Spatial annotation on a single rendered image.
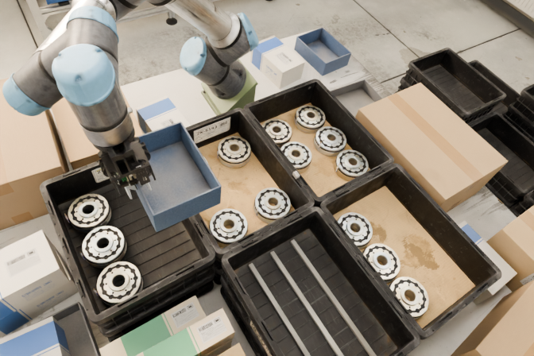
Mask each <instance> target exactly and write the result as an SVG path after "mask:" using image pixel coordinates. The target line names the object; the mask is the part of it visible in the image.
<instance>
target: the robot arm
mask: <svg viewBox="0 0 534 356"><path fill-rule="evenodd" d="M144 1H147V2H149V3H151V4H152V5H154V6H166V7H167V8H169V9H170V10H171V11H173V12H174V13H175V14H177V15H179V16H180V17H182V18H183V19H184V20H185V21H187V22H189V23H190V24H191V25H193V26H195V27H196V28H197V29H198V30H200V31H201V32H203V33H204V34H206V35H207V36H206V37H204V38H201V37H192V38H190V39H189V40H187V41H186V42H185V44H184V46H183V48H182V49H181V53H180V64H181V66H182V68H183V69H184V70H185V71H186V72H187V73H188V74H189V75H192V76H194V77H196V78H197V79H199V80H200V81H202V82H204V83H205V84H206V85H207V86H208V87H209V88H210V90H211V92H212V93H213V94H214V95H215V96H217V97H219V98H221V99H231V98H233V97H234V96H235V95H237V94H238V93H239V92H240V91H241V90H242V88H243V87H244V85H245V82H246V69H245V67H244V66H243V64H241V63H240V62H239V61H238V59H240V58H241V57H243V56H244V55H245V54H247V53H248V52H252V50H253V49H255V48H256V47H257V46H258V45H259V40H258V37H257V34H256V32H255V30H254V28H253V26H252V24H251V23H250V20H249V18H248V17H247V16H246V15H245V14H244V13H243V12H241V13H239V14H238V15H237V16H236V15H235V14H234V13H231V12H228V11H225V12H224V11H222V10H221V9H220V8H219V7H218V6H216V5H215V4H214V3H213V2H212V1H211V0H72V9H71V10H70V11H69V12H68V14H67V15H66V16H65V17H64V18H63V20H62V21H61V22H60V23H59V24H58V26H57V27H56V28H55V29H54V30H53V31H52V32H51V33H50V34H49V36H48V37H47V38H46V39H45V40H44V42H43V43H42V44H41V45H40V47H39V48H38V49H37V50H36V51H35V53H34V54H33V55H32V56H31V57H30V58H29V59H28V60H27V61H26V63H25V64H24V65H23V66H22V67H21V68H20V69H19V70H18V71H17V72H15V73H13V74H11V76H10V78H8V80H7V81H6V82H4V84H3V87H2V93H3V96H4V98H5V100H6V101H7V102H8V104H9V105H10V106H11V107H13V108H14V109H15V110H16V111H17V112H19V113H21V114H24V115H28V116H36V115H39V114H41V113H43V112H44V111H46V110H49V109H51V108H52V106H53V105H54V104H55V103H57V102H58V101H60V100H61V99H62V98H63V97H65V99H66V100H67V102H68V105H69V106H70V107H71V109H72V111H73V113H74V115H75V116H76V118H77V120H78V122H79V124H80V126H81V128H82V130H83V132H84V133H85V135H86V136H87V139H88V140H89V141H90V142H91V143H92V144H93V146H94V147H95V148H96V149H98V150H99V152H98V155H99V158H101V159H100V160H98V163H99V165H100V167H101V169H102V171H103V175H104V176H106V177H109V178H110V181H111V183H112V184H113V186H114V188H115V190H116V192H117V193H118V195H120V192H119V190H118V187H117V185H116V183H115V181H116V182H117V183H118V184H119V185H120V186H121V188H125V190H126V192H127V194H128V196H129V198H130V199H132V195H131V193H130V189H131V190H137V187H136V185H135V184H138V183H139V184H140V186H141V188H142V187H143V185H144V184H146V185H147V186H148V188H149V190H150V191H151V190H152V188H151V186H150V184H149V182H150V179H149V176H151V174H152V176H153V179H154V180H156V178H155V176H154V173H153V170H152V168H151V165H150V163H149V160H150V157H151V156H150V153H149V151H148V149H147V148H146V145H145V143H144V142H142V143H140V142H141V141H140V139H139V137H135V129H134V125H133V121H132V118H131V117H130V114H131V113H133V109H132V107H128V108H127V105H126V101H125V99H124V97H123V94H122V91H121V89H120V85H119V74H118V42H119V38H118V34H117V26H116V23H115V22H116V21H118V20H119V19H121V18H122V17H124V16H125V15H127V14H128V13H129V12H131V11H132V10H134V9H136V8H137V7H138V6H139V5H141V4H142V3H143V2H144Z"/></svg>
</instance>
